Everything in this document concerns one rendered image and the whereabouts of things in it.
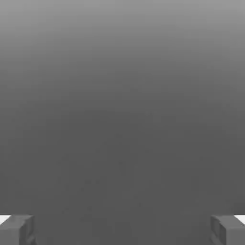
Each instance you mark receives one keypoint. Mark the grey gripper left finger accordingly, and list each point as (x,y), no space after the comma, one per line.
(15,230)

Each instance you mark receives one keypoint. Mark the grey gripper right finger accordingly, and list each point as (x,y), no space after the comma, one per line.
(229,230)

